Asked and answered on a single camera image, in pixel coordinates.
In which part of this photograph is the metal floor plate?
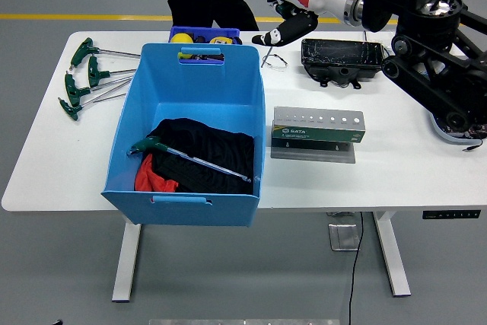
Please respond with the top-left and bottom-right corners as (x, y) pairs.
(328, 223), (361, 252)

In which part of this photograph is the black cloth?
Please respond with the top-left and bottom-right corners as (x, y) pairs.
(146, 117), (255, 195)

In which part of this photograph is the thin wire loop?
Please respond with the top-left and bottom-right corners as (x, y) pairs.
(262, 53), (289, 72)

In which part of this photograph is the small green T-handle hex wrench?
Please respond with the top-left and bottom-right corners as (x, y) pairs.
(260, 2), (292, 69)

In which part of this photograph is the red cloth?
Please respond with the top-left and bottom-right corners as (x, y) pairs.
(135, 153), (179, 192)

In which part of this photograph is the black floor cable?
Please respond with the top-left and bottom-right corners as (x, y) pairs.
(348, 211), (364, 325)

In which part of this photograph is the large light blue plastic box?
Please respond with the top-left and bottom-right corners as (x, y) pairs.
(100, 43), (266, 227)

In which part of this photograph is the oval blue white device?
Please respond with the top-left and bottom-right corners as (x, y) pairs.
(429, 111), (479, 147)

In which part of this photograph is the small dark blue bin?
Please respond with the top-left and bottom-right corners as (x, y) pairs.
(168, 26), (242, 63)

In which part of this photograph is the black plastic housing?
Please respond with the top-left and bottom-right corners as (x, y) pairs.
(301, 38), (386, 89)

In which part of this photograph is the white table leg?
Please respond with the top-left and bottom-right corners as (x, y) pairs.
(372, 210), (412, 298)
(112, 221), (142, 303)

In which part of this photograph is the black table control panel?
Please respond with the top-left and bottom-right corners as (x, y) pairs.
(422, 209), (482, 221)

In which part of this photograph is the green grey wrench stand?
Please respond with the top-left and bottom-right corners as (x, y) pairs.
(270, 106), (367, 164)

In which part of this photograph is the thin black adapter cable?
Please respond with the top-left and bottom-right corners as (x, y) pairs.
(363, 30), (393, 60)

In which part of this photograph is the large green T-handle hex wrench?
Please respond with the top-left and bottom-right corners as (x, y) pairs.
(126, 136), (253, 183)

